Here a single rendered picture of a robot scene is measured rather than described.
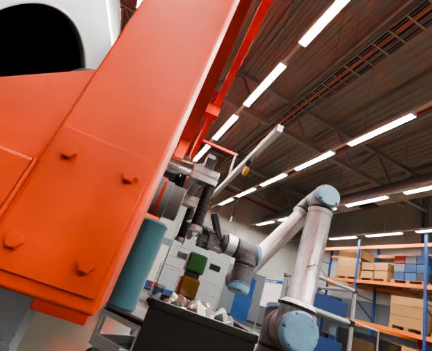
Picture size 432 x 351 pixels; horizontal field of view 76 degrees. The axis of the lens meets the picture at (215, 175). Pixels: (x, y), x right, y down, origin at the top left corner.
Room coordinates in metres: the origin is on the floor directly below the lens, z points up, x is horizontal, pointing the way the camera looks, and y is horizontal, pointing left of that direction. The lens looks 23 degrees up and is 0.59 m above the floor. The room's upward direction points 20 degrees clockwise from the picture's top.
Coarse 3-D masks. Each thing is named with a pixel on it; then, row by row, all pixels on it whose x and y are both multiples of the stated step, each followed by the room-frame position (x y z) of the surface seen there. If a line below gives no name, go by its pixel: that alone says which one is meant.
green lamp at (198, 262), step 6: (192, 252) 0.60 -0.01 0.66; (186, 258) 0.63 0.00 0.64; (192, 258) 0.60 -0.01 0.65; (198, 258) 0.60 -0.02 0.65; (204, 258) 0.60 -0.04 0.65; (186, 264) 0.60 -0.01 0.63; (192, 264) 0.60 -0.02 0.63; (198, 264) 0.60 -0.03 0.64; (204, 264) 0.61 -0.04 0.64; (192, 270) 0.60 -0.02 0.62; (198, 270) 0.60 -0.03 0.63; (204, 270) 0.61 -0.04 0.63
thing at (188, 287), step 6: (180, 276) 0.63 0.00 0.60; (186, 276) 0.60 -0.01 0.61; (180, 282) 0.60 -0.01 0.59; (186, 282) 0.60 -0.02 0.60; (192, 282) 0.60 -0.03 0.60; (198, 282) 0.61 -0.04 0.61; (180, 288) 0.60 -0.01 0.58; (186, 288) 0.60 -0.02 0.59; (192, 288) 0.60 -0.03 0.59; (180, 294) 0.60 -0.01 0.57; (186, 294) 0.60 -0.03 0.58; (192, 294) 0.60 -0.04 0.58
